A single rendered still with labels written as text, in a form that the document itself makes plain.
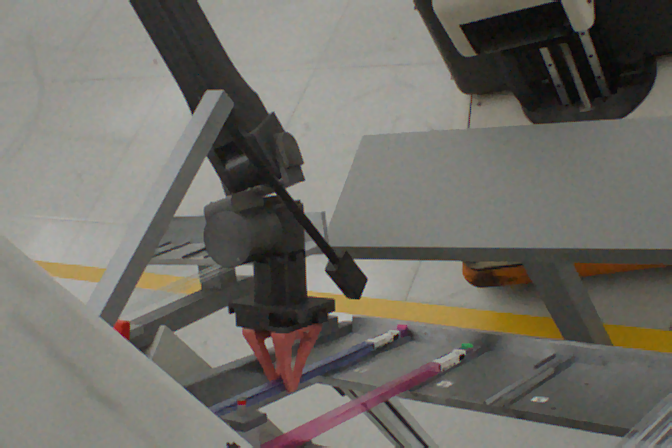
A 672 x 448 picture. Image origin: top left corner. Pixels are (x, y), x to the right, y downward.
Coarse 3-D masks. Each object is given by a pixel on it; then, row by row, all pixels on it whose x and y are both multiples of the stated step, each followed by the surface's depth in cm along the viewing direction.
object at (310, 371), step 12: (348, 348) 117; (360, 348) 117; (372, 348) 119; (324, 360) 112; (336, 360) 113; (348, 360) 115; (312, 372) 109; (324, 372) 111; (264, 384) 103; (276, 384) 104; (252, 396) 100; (264, 396) 102; (216, 408) 96; (228, 408) 97
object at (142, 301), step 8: (200, 272) 128; (208, 272) 129; (216, 272) 130; (184, 280) 125; (192, 280) 126; (200, 280) 127; (160, 288) 122; (168, 288) 122; (176, 288) 123; (184, 288) 124; (144, 296) 119; (152, 296) 119; (160, 296) 120; (168, 296) 122; (128, 304) 116; (136, 304) 117; (144, 304) 118; (128, 312) 116
